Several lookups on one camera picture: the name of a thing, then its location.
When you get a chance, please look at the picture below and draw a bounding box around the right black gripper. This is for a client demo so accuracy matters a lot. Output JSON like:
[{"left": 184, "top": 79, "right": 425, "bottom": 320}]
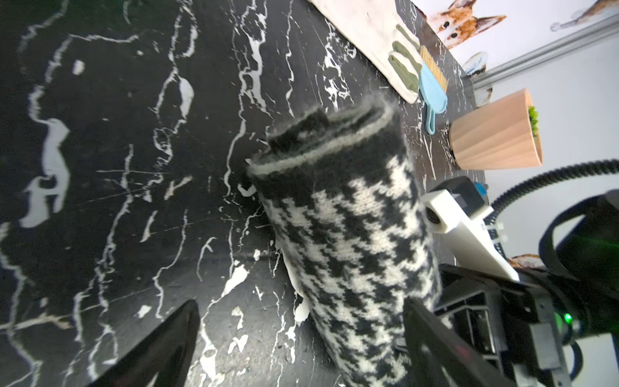
[{"left": 435, "top": 264, "right": 572, "bottom": 386}]

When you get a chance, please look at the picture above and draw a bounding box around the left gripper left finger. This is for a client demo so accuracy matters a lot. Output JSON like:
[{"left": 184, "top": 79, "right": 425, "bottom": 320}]
[{"left": 90, "top": 300, "right": 200, "bottom": 386}]

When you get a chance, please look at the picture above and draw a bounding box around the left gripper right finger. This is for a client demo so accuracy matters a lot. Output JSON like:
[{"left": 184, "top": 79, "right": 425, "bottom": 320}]
[{"left": 404, "top": 296, "right": 516, "bottom": 386}]

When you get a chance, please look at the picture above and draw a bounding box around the black white patterned knit scarf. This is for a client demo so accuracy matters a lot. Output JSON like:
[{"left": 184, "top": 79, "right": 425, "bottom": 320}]
[{"left": 248, "top": 96, "right": 442, "bottom": 386}]

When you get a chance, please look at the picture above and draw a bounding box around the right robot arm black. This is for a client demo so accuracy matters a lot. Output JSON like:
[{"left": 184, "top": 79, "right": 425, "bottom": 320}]
[{"left": 422, "top": 160, "right": 618, "bottom": 386}]

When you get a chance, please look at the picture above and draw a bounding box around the pink pot with green plant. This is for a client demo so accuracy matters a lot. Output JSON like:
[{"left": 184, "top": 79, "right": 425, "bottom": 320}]
[{"left": 448, "top": 89, "right": 543, "bottom": 170}]

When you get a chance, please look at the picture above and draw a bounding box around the white work glove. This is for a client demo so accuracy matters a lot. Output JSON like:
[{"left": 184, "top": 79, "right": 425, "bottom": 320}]
[{"left": 312, "top": 0, "right": 423, "bottom": 104}]

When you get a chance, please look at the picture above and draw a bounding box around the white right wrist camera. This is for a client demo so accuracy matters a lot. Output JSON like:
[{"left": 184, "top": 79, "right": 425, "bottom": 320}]
[{"left": 421, "top": 176, "right": 520, "bottom": 282}]

